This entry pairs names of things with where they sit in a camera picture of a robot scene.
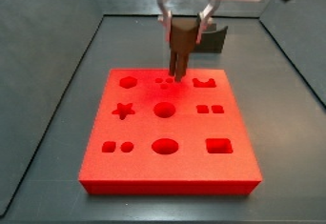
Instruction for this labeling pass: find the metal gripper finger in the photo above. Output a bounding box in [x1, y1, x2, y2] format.
[196, 0, 220, 43]
[156, 0, 172, 40]

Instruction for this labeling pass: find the brown three-prong peg object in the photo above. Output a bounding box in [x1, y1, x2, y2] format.
[170, 17, 199, 82]

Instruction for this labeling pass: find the red foam shape-sorting block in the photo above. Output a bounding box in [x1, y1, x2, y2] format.
[79, 69, 262, 195]

